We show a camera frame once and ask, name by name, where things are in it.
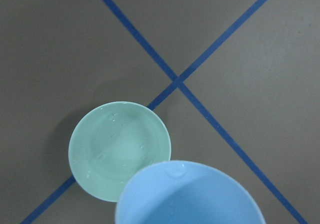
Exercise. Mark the mint green bowl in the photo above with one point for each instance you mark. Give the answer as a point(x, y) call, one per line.
point(111, 143)

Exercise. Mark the light blue plastic cup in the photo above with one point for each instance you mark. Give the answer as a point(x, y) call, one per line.
point(184, 192)

